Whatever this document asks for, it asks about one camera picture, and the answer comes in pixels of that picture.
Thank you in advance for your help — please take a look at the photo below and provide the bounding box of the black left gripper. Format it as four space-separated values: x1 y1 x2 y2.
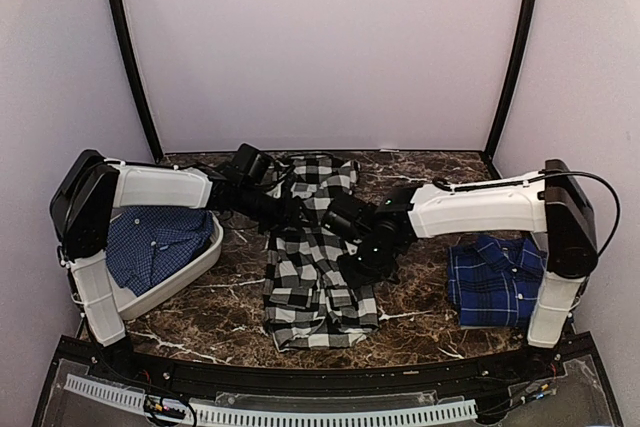
237 183 317 237

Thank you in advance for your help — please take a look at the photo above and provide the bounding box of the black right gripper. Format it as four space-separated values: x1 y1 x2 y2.
336 235 399 290

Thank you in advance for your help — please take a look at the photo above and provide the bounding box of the black white checked shirt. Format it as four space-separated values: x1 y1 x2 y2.
263 153 379 352

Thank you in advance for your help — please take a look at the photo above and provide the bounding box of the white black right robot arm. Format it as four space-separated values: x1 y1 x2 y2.
321 159 609 381

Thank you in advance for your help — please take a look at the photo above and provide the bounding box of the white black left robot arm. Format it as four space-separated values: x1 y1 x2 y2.
49 144 312 383

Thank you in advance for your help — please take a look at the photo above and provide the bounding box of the blue plaid folded shirt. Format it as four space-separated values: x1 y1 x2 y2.
447 235 546 329

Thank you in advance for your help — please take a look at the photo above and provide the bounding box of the small-check blue shirt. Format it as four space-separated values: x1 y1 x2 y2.
106 206 215 296

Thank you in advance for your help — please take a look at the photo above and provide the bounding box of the grey plastic bin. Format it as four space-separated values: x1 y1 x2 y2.
108 211 224 321

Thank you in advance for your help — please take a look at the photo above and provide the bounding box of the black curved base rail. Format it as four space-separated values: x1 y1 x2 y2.
31 333 623 426

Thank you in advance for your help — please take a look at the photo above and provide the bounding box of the white slotted cable duct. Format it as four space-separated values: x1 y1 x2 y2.
64 374 477 426

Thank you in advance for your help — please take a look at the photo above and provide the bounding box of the black corner frame post left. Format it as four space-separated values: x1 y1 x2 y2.
108 0 164 163

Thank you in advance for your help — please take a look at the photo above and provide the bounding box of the black corner frame post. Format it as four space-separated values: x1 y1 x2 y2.
483 0 536 161
108 0 164 163

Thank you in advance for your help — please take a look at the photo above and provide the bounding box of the black corner frame post right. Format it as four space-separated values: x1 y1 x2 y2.
483 0 536 161

